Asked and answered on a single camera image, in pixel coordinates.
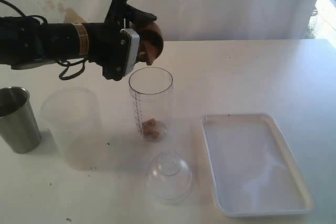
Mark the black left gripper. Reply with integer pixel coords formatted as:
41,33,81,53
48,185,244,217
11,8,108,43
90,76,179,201
85,0,157,80

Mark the brown wooden cup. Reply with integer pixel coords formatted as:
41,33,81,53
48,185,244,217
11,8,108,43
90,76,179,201
131,22,164,66

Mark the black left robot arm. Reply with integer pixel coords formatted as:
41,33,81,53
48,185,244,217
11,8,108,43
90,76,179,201
1,0,164,81

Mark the clear plastic shaker cup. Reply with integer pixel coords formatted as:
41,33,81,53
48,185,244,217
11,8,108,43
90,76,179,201
128,67,173,142

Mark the clear dome shaker lid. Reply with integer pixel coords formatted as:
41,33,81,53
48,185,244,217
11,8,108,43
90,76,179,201
145,151,193,205

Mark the translucent plastic cup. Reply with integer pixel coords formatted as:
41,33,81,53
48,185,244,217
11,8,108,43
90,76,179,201
40,87,106,170

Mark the stainless steel cup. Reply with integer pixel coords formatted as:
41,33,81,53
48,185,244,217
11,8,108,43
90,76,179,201
1,87,41,154

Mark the white rectangular tray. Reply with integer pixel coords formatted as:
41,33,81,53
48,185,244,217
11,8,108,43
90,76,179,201
200,113,313,218

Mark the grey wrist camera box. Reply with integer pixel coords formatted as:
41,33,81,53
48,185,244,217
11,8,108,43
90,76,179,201
120,28,140,76

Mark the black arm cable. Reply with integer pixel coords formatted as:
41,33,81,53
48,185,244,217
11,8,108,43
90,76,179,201
58,58,87,81

